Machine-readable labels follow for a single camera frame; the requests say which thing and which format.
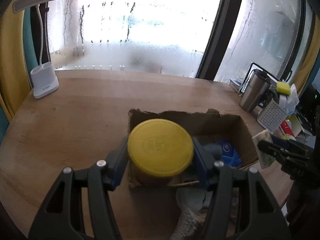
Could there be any cartoon tissue pack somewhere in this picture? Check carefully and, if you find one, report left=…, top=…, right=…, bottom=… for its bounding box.
left=252, top=129, right=275, bottom=169

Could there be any yellow lid red can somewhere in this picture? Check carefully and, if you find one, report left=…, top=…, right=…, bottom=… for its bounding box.
left=127, top=119, right=194, bottom=186

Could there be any red small box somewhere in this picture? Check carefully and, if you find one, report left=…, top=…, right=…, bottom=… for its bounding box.
left=280, top=120, right=295, bottom=137

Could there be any white perforated basket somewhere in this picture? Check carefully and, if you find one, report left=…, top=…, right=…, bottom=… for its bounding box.
left=257, top=99, right=287, bottom=134

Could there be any blue tissue pack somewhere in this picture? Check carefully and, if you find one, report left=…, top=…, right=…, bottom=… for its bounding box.
left=216, top=140, right=242, bottom=168

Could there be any brown cardboard box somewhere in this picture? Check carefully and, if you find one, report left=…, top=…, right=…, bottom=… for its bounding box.
left=127, top=109, right=258, bottom=189

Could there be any white plastic bag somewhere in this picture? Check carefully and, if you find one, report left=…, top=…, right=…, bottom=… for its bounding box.
left=278, top=84, right=299, bottom=115

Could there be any grey towel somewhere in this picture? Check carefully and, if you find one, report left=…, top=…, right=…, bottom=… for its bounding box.
left=203, top=143, right=223, bottom=160

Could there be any stainless steel tumbler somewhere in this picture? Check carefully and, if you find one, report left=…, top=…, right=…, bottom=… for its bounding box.
left=240, top=69, right=271, bottom=112

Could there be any yellow green sponge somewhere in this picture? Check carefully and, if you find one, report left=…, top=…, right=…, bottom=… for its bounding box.
left=276, top=81, right=291, bottom=96

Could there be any white knitted cloth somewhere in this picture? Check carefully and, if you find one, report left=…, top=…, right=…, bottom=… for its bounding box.
left=170, top=187, right=212, bottom=239

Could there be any white desk lamp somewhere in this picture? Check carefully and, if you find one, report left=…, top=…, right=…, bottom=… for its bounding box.
left=12, top=0, right=59, bottom=99

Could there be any yellow curtain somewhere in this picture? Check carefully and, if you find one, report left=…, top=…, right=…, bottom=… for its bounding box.
left=1, top=2, right=31, bottom=122

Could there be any black wire rack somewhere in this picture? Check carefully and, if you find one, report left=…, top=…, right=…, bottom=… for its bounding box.
left=237, top=62, right=280, bottom=95

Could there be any black window frame post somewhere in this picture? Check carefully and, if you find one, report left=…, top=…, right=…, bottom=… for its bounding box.
left=196, top=0, right=242, bottom=81

